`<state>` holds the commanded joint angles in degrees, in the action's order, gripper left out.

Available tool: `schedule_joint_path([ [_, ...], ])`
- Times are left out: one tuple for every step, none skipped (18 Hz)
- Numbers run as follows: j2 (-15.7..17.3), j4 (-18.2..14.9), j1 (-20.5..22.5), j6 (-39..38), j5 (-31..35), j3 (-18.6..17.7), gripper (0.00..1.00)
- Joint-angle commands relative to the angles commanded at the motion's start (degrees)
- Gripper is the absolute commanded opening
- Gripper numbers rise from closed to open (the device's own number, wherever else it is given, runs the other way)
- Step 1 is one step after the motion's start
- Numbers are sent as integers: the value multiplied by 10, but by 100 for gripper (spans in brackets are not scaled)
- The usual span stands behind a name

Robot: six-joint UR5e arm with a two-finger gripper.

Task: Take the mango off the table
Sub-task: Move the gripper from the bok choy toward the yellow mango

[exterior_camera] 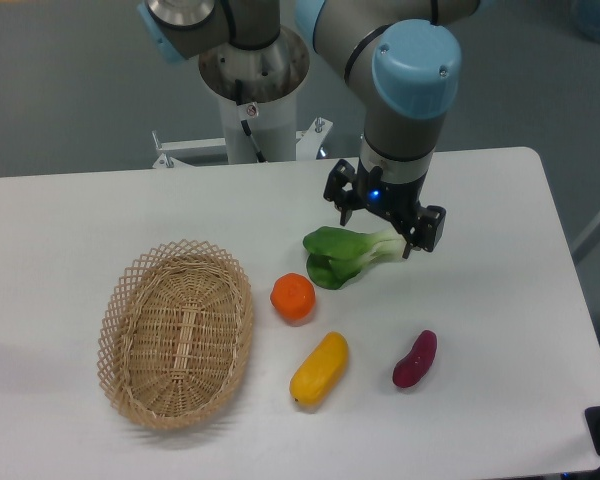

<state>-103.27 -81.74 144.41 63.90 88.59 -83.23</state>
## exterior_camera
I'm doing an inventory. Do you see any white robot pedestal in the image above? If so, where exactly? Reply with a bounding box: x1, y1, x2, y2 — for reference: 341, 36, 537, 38
152, 26, 333, 168

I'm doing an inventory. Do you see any green bok choy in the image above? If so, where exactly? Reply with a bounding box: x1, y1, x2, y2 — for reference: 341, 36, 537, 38
302, 226, 406, 290

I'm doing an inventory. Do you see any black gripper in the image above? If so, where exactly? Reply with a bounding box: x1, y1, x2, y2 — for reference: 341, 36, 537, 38
323, 157, 446, 259

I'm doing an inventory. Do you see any black cable on pedestal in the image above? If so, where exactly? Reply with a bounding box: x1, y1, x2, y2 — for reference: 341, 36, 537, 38
233, 78, 269, 164

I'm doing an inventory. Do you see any yellow mango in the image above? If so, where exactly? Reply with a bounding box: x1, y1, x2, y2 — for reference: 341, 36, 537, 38
289, 331, 349, 407

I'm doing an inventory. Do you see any purple sweet potato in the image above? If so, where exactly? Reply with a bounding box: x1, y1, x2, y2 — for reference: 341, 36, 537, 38
392, 330, 437, 388

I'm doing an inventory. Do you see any woven wicker basket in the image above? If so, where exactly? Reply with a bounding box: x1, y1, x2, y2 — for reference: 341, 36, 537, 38
97, 240, 254, 430

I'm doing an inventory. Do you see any orange tangerine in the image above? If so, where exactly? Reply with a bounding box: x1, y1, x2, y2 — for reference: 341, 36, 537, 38
270, 272, 316, 322

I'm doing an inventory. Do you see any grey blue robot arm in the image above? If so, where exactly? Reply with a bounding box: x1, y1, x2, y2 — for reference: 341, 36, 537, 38
138, 1, 483, 252

